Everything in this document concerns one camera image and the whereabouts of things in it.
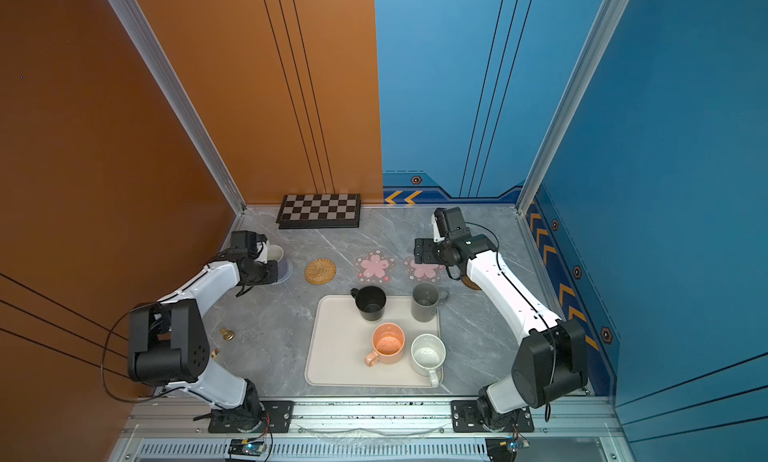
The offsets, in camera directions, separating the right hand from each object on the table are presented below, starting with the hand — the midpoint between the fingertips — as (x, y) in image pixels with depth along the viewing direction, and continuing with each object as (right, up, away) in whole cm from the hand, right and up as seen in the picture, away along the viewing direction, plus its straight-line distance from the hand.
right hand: (425, 250), depth 84 cm
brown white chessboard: (-38, +13, +31) cm, 51 cm away
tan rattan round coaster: (-34, -8, +17) cm, 39 cm away
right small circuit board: (+17, -46, -15) cm, 51 cm away
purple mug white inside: (-46, -1, +9) cm, 47 cm away
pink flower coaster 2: (+1, -8, +17) cm, 19 cm away
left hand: (-48, -7, +10) cm, 50 cm away
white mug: (+1, -29, -2) cm, 29 cm away
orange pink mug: (-11, -27, 0) cm, 29 cm away
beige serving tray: (-26, -27, +2) cm, 37 cm away
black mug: (-16, -16, +4) cm, 23 cm away
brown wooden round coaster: (+16, -11, +12) cm, 23 cm away
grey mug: (0, -17, +5) cm, 17 cm away
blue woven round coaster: (-46, -8, +15) cm, 49 cm away
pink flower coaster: (-15, -7, +18) cm, 25 cm away
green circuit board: (-44, -46, -14) cm, 66 cm away
